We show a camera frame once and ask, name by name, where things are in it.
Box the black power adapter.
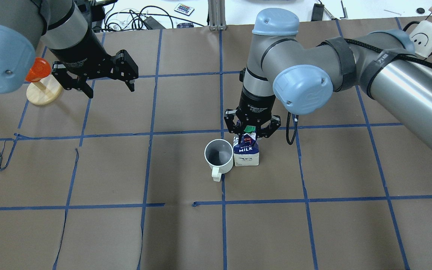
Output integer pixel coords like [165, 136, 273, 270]
[311, 3, 325, 21]

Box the white ribbed mug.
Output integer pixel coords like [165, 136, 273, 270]
[204, 139, 234, 182]

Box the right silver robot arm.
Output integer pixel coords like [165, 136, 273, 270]
[223, 7, 432, 149]

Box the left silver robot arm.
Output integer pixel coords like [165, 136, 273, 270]
[0, 0, 139, 99]

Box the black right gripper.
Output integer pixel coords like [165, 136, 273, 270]
[223, 88, 281, 138]

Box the yellow wooden stand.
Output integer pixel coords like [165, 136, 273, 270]
[26, 75, 63, 106]

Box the aluminium frame post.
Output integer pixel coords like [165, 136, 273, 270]
[208, 0, 227, 31]

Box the blue white milk carton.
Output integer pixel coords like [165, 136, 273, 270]
[233, 125, 260, 167]

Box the white cup on rack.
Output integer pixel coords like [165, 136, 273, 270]
[409, 20, 432, 58]

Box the orange plastic scoop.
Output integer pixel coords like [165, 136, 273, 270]
[25, 57, 52, 83]

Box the small remote control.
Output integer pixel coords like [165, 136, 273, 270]
[174, 3, 194, 17]

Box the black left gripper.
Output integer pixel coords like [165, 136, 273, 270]
[51, 36, 139, 99]

